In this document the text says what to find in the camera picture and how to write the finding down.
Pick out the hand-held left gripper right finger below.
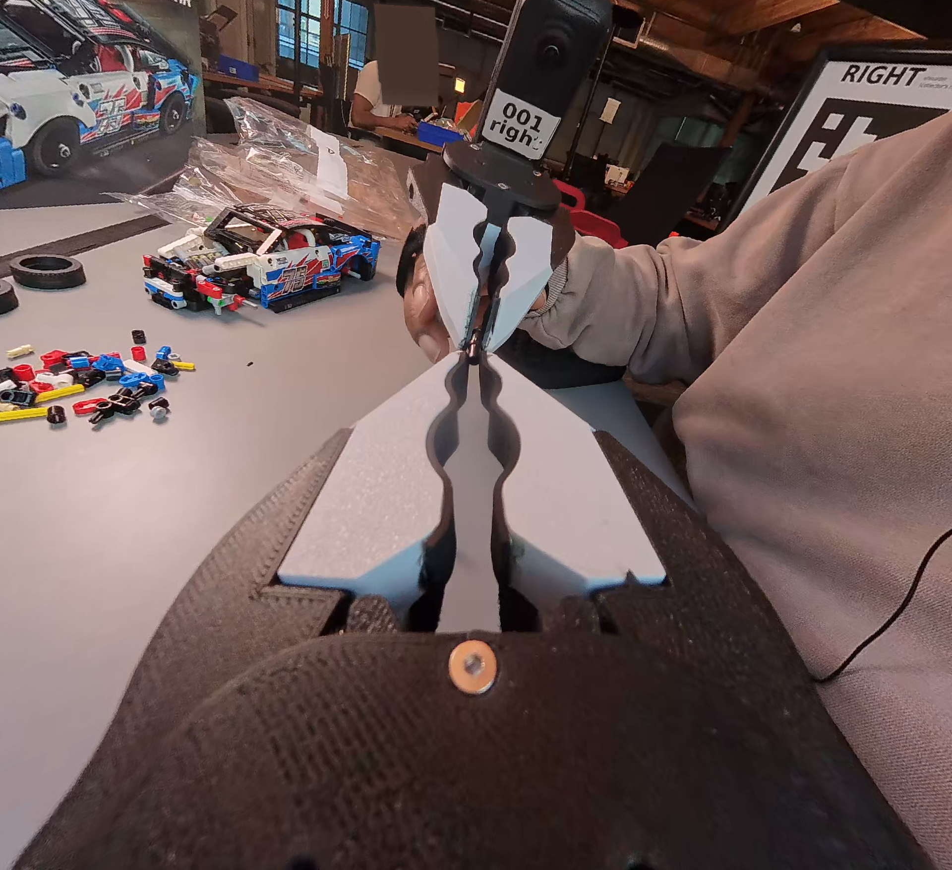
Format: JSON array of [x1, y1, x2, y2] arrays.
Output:
[[476, 352, 668, 631]]

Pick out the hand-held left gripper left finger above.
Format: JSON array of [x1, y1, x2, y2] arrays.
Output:
[[276, 353, 471, 631]]

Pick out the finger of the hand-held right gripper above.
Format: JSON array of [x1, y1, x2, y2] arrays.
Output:
[[478, 215, 555, 356], [422, 183, 492, 356]]

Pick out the person's right forearm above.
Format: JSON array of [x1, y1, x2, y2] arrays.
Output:
[[521, 110, 952, 387]]

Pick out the lego race car model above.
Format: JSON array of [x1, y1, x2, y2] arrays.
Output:
[[143, 204, 382, 314]]

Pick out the pile of mixed lego pieces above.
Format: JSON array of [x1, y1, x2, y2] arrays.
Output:
[[0, 342, 198, 428]]

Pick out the black lego set box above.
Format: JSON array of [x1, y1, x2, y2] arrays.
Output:
[[0, 0, 209, 212]]

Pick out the person's right hand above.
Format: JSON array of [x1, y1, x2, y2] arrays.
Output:
[[402, 252, 456, 364]]

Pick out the red chair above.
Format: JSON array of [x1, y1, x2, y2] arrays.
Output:
[[554, 178, 629, 249]]

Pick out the clear plastic bags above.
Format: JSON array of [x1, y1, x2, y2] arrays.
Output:
[[104, 96, 425, 246]]

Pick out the black and white marker board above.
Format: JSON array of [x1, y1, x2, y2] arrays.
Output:
[[732, 46, 952, 235]]

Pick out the thin black cable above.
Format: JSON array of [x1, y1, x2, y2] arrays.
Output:
[[811, 528, 952, 685]]

